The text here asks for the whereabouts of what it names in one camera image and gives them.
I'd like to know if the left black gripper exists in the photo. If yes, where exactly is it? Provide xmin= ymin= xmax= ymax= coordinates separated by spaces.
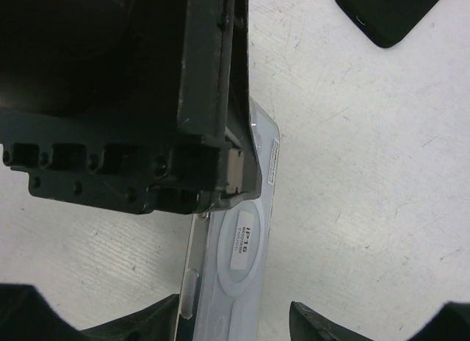
xmin=1 ymin=0 xmax=262 ymax=215

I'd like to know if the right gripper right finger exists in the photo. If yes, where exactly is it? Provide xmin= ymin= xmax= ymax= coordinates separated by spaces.
xmin=289 ymin=301 xmax=469 ymax=341

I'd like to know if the clear phone case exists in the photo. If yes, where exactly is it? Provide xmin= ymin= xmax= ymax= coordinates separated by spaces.
xmin=194 ymin=100 xmax=280 ymax=340

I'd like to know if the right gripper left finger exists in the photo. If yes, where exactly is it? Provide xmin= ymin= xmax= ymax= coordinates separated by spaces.
xmin=1 ymin=284 xmax=178 ymax=341

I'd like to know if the black cased phone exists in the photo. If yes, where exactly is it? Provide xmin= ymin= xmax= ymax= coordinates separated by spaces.
xmin=335 ymin=0 xmax=440 ymax=49

